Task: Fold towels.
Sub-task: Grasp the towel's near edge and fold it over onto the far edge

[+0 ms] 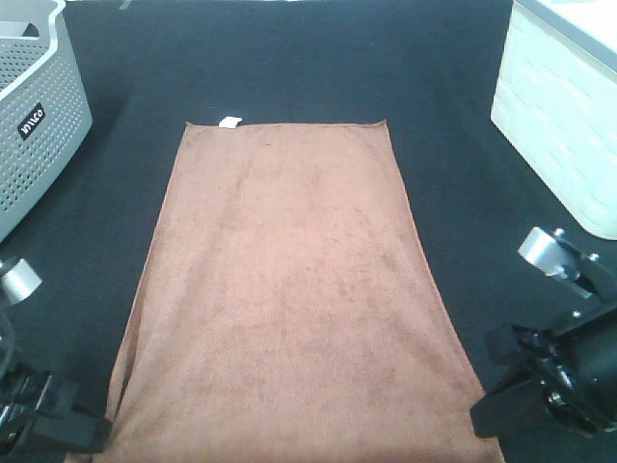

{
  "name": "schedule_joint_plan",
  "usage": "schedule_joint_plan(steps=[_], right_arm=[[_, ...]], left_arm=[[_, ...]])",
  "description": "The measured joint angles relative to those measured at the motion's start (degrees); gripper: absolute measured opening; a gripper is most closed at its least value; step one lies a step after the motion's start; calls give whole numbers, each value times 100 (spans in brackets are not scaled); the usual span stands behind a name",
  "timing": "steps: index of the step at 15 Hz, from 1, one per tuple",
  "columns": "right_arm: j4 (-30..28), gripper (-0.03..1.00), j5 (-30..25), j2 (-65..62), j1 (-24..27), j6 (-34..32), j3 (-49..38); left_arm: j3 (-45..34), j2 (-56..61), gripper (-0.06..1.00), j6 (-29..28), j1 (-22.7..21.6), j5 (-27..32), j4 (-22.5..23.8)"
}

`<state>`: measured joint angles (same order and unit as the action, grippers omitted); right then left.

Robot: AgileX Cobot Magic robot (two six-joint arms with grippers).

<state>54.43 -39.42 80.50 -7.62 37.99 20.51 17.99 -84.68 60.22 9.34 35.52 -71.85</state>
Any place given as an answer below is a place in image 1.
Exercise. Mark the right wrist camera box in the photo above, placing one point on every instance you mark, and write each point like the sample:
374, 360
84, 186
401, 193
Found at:
558, 259

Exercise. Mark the brown microfibre towel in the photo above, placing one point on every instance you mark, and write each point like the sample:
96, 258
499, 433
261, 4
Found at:
287, 312

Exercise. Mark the pale green plastic bin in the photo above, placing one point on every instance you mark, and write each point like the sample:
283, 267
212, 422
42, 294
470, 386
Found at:
555, 102

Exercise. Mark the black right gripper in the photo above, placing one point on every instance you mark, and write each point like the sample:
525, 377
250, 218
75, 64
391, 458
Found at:
567, 372

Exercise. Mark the black table cloth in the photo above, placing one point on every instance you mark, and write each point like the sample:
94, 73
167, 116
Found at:
427, 69

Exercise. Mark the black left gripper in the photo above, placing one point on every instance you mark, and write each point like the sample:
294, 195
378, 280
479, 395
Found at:
22, 387

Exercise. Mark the grey perforated plastic basket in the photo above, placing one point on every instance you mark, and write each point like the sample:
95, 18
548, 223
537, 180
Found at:
45, 114

